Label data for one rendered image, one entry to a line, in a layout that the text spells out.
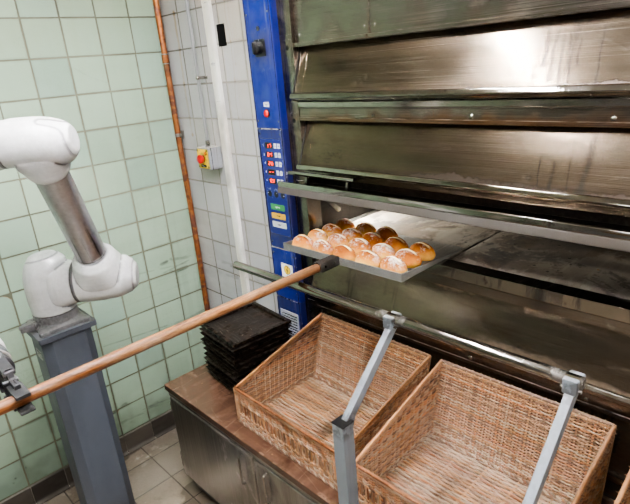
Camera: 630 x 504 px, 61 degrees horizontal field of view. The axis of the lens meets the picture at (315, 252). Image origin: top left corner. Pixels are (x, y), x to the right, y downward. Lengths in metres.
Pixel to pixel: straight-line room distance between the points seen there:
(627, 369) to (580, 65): 0.78
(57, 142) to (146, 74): 1.18
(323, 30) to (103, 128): 1.16
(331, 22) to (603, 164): 0.98
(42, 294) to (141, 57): 1.21
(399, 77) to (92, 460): 1.83
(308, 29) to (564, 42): 0.90
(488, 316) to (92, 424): 1.54
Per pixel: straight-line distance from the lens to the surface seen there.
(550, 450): 1.25
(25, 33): 2.56
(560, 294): 1.62
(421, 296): 1.89
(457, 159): 1.65
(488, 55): 1.59
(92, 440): 2.37
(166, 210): 2.80
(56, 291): 2.09
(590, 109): 1.48
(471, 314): 1.80
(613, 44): 1.47
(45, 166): 1.67
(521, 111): 1.55
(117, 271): 2.01
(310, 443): 1.79
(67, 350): 2.17
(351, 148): 1.91
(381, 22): 1.80
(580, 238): 1.38
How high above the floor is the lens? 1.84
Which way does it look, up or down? 20 degrees down
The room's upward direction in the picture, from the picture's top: 5 degrees counter-clockwise
